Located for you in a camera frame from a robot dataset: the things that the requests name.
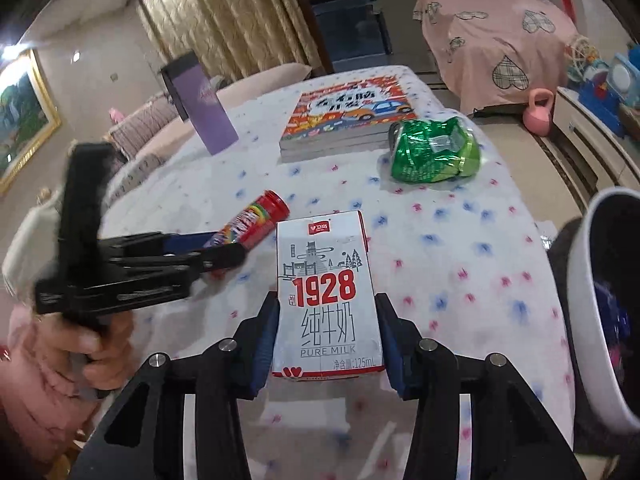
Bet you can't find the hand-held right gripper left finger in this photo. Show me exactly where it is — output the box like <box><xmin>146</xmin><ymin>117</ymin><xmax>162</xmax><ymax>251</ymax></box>
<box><xmin>70</xmin><ymin>291</ymin><xmax>281</xmax><ymax>480</ymax></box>

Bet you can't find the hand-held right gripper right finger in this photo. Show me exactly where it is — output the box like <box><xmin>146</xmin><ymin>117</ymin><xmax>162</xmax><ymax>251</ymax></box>
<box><xmin>375</xmin><ymin>292</ymin><xmax>587</xmax><ymax>480</ymax></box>

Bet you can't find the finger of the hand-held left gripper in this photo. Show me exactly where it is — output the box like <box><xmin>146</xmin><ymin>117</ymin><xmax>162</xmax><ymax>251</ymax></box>
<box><xmin>99</xmin><ymin>231</ymin><xmax>217</xmax><ymax>261</ymax></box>
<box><xmin>106</xmin><ymin>245</ymin><xmax>247</xmax><ymax>287</ymax></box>

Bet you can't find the red candy tube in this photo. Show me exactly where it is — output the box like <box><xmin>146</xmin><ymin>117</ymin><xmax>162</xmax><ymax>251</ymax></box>
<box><xmin>205</xmin><ymin>190</ymin><xmax>291</xmax><ymax>274</ymax></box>

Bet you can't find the white milk carton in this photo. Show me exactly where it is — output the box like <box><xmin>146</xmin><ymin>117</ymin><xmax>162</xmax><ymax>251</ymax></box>
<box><xmin>271</xmin><ymin>210</ymin><xmax>387</xmax><ymax>380</ymax></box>

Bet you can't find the grey bin with black bag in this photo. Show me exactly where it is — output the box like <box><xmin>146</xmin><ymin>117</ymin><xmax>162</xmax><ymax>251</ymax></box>
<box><xmin>547</xmin><ymin>186</ymin><xmax>640</xmax><ymax>442</ymax></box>

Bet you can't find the person's left forearm pink sleeve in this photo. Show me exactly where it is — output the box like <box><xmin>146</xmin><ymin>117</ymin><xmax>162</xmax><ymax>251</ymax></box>
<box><xmin>0</xmin><ymin>305</ymin><xmax>103</xmax><ymax>463</ymax></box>

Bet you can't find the person's left hand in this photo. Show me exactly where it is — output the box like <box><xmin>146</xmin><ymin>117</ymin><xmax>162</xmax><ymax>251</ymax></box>
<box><xmin>54</xmin><ymin>304</ymin><xmax>137</xmax><ymax>404</ymax></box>

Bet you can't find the white fluffy cloth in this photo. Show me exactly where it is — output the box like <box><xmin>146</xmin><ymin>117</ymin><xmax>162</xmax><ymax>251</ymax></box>
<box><xmin>2</xmin><ymin>200</ymin><xmax>67</xmax><ymax>302</ymax></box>

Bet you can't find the white dotted tablecloth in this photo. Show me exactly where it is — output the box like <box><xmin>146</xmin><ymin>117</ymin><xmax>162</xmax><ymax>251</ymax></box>
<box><xmin>65</xmin><ymin>65</ymin><xmax>577</xmax><ymax>480</ymax></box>

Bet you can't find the pale pink sofa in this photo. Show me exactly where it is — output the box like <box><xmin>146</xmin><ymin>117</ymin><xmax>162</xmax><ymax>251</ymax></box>
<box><xmin>102</xmin><ymin>62</ymin><xmax>314</xmax><ymax>196</ymax></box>

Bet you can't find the gold framed painting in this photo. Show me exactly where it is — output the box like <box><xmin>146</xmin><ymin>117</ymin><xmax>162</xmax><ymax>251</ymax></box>
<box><xmin>0</xmin><ymin>49</ymin><xmax>64</xmax><ymax>197</ymax></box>

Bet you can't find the purple bottle with black lid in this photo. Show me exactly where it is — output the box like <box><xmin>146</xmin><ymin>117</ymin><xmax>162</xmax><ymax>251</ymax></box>
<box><xmin>160</xmin><ymin>51</ymin><xmax>240</xmax><ymax>156</ymax></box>

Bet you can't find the colourful picture book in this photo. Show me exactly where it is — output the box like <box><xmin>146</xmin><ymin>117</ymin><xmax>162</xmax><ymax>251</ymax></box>
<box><xmin>279</xmin><ymin>76</ymin><xmax>417</xmax><ymax>164</ymax></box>

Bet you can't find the green snack bag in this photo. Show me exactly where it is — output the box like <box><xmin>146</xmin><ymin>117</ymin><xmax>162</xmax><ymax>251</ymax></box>
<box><xmin>387</xmin><ymin>116</ymin><xmax>482</xmax><ymax>184</ymax></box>

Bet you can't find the beige curtain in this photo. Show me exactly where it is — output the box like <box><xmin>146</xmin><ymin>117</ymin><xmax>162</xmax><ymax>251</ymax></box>
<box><xmin>135</xmin><ymin>0</ymin><xmax>337</xmax><ymax>84</ymax></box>

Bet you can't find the dark glass door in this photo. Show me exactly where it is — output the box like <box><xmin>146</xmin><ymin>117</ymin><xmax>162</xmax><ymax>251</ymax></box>
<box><xmin>295</xmin><ymin>0</ymin><xmax>394</xmax><ymax>74</ymax></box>

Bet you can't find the pink kettlebell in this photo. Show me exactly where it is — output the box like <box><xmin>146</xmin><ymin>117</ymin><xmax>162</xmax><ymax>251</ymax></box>
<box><xmin>522</xmin><ymin>88</ymin><xmax>556</xmax><ymax>136</ymax></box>

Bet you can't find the white low cabinet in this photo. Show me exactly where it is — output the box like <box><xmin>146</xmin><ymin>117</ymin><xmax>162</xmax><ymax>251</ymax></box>
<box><xmin>550</xmin><ymin>85</ymin><xmax>640</xmax><ymax>211</ymax></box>

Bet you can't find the armchair with pink heart cover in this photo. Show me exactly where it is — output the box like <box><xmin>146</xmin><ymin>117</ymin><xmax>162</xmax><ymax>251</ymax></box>
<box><xmin>412</xmin><ymin>0</ymin><xmax>582</xmax><ymax>117</ymax></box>

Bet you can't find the blue plastic toy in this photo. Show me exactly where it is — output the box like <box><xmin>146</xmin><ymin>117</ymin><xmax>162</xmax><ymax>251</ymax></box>
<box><xmin>565</xmin><ymin>35</ymin><xmax>640</xmax><ymax>142</ymax></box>

